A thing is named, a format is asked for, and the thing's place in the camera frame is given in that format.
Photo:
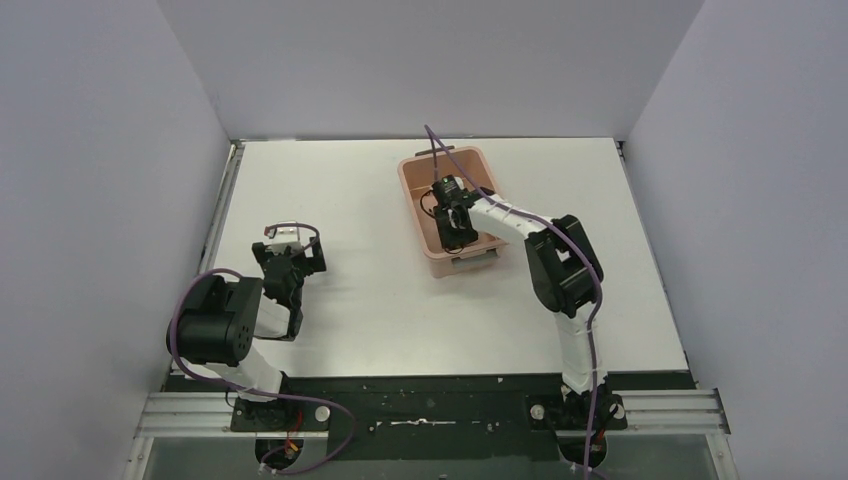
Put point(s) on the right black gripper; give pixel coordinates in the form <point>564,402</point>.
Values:
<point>450,239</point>

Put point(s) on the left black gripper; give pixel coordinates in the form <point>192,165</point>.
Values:
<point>291,251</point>

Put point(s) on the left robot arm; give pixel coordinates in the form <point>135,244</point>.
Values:
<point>218,320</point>

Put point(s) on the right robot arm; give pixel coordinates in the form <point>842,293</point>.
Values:
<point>566,279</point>

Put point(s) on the pink plastic bin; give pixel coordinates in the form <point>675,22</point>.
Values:
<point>416,175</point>

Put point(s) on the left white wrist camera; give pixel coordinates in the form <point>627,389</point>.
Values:
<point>280,239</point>

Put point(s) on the left side aluminium rail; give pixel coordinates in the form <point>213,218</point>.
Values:
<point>225,192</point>

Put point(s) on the aluminium rail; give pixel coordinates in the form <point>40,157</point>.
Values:
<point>225,192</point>
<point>639,412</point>

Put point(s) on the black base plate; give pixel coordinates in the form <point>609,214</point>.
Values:
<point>559,438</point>

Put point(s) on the aluminium front rail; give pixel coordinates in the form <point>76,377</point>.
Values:
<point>639,412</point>

